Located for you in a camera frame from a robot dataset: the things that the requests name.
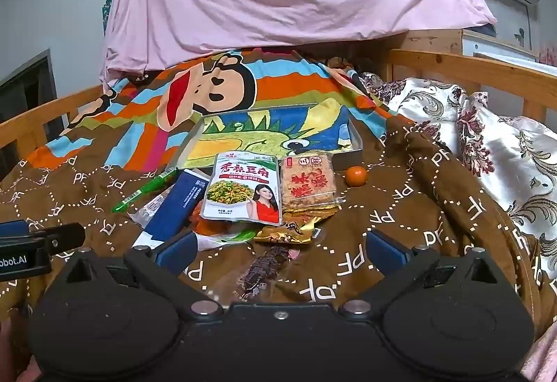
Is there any dark meat snack packet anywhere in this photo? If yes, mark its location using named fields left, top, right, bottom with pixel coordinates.
left=237, top=245, right=302, bottom=301

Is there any orange red snack packet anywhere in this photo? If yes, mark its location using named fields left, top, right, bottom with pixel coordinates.
left=191, top=208, right=262, bottom=237

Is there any green sausage stick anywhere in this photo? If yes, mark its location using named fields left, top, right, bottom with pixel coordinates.
left=111, top=168, right=180, bottom=214

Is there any small orange candy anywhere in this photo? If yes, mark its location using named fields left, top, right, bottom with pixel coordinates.
left=345, top=165, right=369, bottom=187

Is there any blue snack packet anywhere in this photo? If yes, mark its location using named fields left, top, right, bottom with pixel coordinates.
left=131, top=169, right=212, bottom=250

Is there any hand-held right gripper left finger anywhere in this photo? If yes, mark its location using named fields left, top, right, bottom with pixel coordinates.
left=54, top=231, right=222, bottom=318

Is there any wooden bed frame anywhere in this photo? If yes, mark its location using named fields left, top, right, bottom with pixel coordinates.
left=0, top=29, right=557, bottom=156

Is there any gold snack packet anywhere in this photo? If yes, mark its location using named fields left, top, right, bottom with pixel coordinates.
left=254, top=217, right=323, bottom=244

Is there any clear rice bar packet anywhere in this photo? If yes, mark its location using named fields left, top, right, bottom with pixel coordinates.
left=127, top=186, right=175, bottom=228

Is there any printed cartoon monkey blanket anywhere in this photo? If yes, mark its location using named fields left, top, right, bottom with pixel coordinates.
left=0, top=47, right=544, bottom=324

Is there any white cabinet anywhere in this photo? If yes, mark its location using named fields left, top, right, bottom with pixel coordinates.
left=461, top=0, right=541, bottom=61

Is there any clear rice cracker packet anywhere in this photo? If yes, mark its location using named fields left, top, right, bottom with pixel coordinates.
left=278, top=152, right=344, bottom=214

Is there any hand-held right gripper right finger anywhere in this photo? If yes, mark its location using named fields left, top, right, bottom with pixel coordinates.
left=340, top=231, right=515, bottom=318

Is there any dark window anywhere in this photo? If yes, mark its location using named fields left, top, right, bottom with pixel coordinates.
left=0, top=49, right=58, bottom=174

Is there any white green bean snack pouch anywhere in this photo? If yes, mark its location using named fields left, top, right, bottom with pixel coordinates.
left=201, top=152, right=283, bottom=227

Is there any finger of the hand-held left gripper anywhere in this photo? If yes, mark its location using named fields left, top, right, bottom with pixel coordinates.
left=0, top=221, right=30, bottom=238
left=27, top=222, right=86, bottom=256

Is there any silver tin tray with drawing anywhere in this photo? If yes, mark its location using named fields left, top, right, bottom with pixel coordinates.
left=176, top=102, right=364, bottom=170

